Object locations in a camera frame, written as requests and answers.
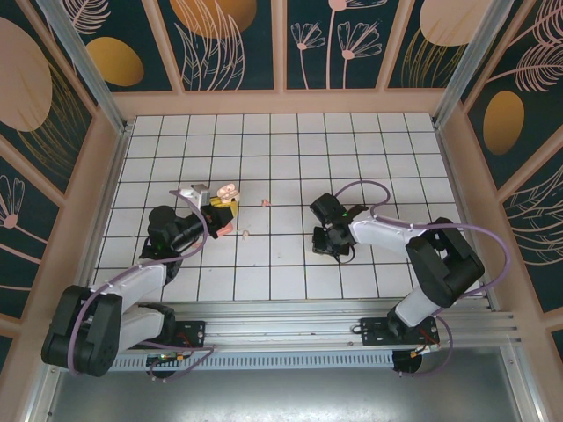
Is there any beige earbud charging case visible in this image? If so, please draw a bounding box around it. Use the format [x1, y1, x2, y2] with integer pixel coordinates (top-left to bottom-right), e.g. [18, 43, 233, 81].
[217, 182, 242, 204]

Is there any small green circuit board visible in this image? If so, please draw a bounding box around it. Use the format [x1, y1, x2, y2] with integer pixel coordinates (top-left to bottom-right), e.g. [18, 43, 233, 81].
[147, 351, 186, 366]

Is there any grey metal sheet panel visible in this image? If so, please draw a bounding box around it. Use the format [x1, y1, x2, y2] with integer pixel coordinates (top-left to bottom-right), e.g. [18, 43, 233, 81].
[43, 367, 529, 422]

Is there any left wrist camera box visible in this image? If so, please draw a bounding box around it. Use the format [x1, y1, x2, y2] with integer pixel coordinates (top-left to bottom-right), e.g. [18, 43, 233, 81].
[177, 183, 213, 207]

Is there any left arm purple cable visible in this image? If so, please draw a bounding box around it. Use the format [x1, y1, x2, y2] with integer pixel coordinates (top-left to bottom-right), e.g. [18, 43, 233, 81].
[65, 189, 216, 382]

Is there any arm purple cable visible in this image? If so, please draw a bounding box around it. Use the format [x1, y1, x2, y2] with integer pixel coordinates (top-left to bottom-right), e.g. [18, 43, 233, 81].
[332, 178, 515, 379]
[65, 189, 216, 382]

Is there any aluminium side rail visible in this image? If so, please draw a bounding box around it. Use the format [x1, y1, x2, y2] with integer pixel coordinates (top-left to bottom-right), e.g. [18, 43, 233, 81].
[69, 120, 133, 317]
[433, 122, 501, 311]

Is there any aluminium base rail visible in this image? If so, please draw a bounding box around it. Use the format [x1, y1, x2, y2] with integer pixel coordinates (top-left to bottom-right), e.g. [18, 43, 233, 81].
[41, 298, 523, 353]

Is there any grey slotted cable duct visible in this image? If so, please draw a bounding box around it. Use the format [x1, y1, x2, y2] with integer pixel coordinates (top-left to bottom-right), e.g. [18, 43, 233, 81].
[109, 350, 396, 371]

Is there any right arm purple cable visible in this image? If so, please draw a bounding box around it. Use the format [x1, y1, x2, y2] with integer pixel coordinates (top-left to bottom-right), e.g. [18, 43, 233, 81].
[332, 178, 515, 379]

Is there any aluminium frame post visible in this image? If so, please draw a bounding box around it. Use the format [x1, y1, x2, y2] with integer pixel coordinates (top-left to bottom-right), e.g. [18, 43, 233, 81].
[431, 0, 507, 129]
[35, 0, 134, 135]

